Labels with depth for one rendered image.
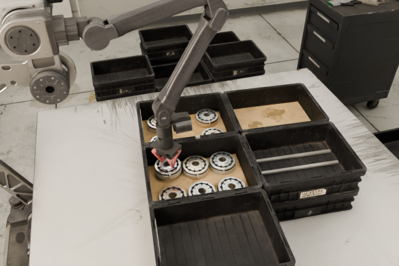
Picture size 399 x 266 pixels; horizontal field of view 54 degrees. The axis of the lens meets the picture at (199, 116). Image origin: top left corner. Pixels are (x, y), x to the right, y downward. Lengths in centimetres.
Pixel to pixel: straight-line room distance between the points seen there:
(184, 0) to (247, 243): 81
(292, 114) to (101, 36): 103
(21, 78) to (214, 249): 98
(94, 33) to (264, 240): 85
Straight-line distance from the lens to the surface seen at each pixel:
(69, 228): 163
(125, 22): 122
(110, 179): 176
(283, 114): 189
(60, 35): 121
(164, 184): 153
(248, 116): 185
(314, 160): 168
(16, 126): 340
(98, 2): 448
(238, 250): 135
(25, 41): 122
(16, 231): 232
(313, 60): 318
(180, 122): 139
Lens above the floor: 196
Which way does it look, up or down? 38 degrees down
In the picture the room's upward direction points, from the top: straight up
